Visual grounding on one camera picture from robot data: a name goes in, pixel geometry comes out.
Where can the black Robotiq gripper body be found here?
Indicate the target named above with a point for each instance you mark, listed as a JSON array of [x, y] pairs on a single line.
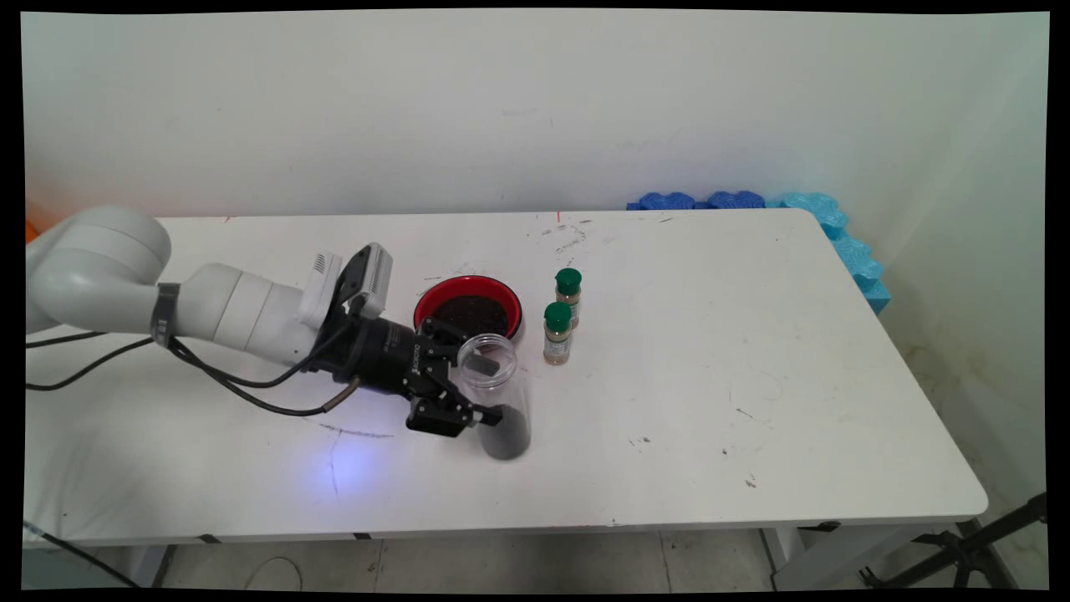
[[384, 355]]

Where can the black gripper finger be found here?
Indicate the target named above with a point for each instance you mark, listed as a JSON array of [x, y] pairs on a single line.
[[443, 414], [447, 330]]

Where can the black seeds heap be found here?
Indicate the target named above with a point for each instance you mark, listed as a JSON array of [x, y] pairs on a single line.
[[512, 439], [472, 311]]

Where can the clear plastic jar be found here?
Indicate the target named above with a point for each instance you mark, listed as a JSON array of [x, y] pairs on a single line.
[[510, 443]]

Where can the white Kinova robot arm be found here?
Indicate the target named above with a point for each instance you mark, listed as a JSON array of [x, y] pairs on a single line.
[[234, 309]]

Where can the red bowl with black rim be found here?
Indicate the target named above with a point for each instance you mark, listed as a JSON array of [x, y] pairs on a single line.
[[501, 293]]

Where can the green-capped spice bottle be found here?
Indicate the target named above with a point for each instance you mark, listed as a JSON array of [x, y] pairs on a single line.
[[557, 334], [568, 282]]

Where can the dark blue foam mat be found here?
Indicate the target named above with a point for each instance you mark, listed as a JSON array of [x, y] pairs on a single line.
[[669, 201]]

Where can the white table leg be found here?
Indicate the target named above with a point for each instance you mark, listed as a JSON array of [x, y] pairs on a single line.
[[150, 564], [836, 556]]

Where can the orange foam block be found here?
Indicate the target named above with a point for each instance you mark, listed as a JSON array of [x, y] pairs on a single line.
[[32, 230]]

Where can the light blue foam mat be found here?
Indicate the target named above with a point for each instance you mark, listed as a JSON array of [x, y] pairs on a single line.
[[853, 259]]

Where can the black tripod stand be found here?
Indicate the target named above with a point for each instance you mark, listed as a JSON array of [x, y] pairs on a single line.
[[970, 549]]

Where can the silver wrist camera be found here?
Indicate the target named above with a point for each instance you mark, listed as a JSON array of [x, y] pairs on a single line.
[[376, 272]]

